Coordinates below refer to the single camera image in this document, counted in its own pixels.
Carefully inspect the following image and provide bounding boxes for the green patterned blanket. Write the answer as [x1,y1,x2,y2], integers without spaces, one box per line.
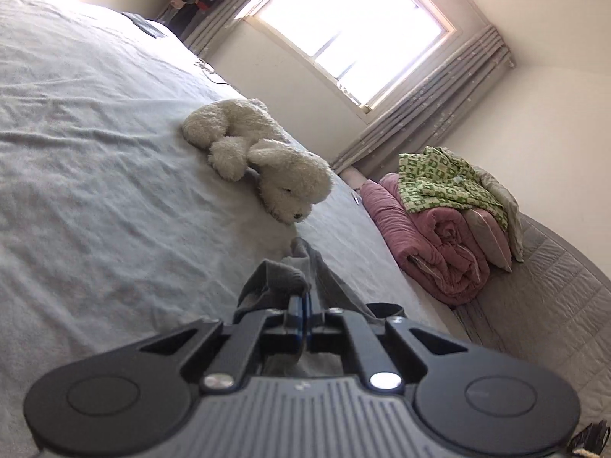
[398,146,509,230]

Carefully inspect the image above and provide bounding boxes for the grey star-print curtain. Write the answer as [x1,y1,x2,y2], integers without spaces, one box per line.
[331,24,516,175]
[184,0,306,58]

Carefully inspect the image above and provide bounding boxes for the pale pink pillow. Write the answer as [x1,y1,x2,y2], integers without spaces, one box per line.
[341,166,380,192]

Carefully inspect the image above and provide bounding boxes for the grey pink pillow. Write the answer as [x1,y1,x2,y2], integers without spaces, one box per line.
[463,207,514,273]

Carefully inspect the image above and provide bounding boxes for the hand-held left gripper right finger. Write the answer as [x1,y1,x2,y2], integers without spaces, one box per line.
[305,296,471,394]

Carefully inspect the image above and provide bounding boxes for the grey bed sheet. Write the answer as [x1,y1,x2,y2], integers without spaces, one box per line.
[0,0,478,458]

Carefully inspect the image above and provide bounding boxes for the pink folded quilt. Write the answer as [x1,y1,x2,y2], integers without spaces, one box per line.
[359,174,492,307]

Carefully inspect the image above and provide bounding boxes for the thin charging cable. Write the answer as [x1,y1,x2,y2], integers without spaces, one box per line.
[193,60,227,84]

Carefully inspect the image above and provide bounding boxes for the window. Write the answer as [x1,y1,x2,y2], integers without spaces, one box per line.
[246,0,459,113]

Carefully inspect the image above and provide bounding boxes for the dark notebook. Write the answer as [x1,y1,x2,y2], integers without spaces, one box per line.
[123,12,168,39]

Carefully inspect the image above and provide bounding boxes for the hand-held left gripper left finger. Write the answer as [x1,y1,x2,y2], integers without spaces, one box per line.
[138,296,306,394]

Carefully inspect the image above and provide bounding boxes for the grey t-shirt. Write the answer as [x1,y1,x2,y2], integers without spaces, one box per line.
[233,237,416,377]

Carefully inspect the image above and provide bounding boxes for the white plush dog toy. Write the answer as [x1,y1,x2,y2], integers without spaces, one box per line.
[181,98,333,225]

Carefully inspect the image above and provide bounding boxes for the grey quilted headboard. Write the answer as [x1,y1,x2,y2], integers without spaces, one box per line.
[453,212,611,440]

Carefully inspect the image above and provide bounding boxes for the beige blanket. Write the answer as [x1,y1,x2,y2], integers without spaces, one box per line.
[472,164,526,263]

